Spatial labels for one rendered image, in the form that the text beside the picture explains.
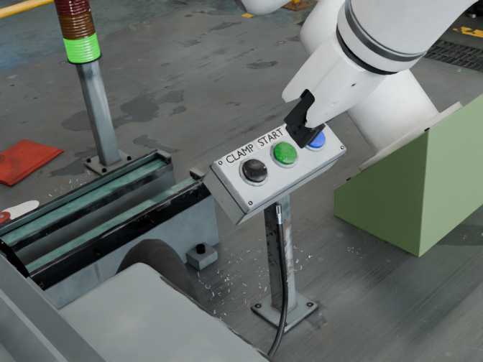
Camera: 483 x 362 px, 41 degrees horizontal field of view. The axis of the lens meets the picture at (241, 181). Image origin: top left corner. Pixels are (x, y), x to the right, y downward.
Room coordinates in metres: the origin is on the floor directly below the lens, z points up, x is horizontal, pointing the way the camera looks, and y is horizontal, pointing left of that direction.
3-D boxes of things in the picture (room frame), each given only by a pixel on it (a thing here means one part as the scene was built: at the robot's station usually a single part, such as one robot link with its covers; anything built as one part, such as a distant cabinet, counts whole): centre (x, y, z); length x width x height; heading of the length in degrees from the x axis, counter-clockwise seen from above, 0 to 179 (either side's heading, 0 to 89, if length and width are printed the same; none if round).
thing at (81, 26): (1.15, 0.27, 1.10); 0.06 x 0.06 x 0.04
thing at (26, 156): (1.19, 0.46, 0.80); 0.15 x 0.12 x 0.01; 146
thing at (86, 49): (1.15, 0.27, 1.05); 0.06 x 0.06 x 0.04
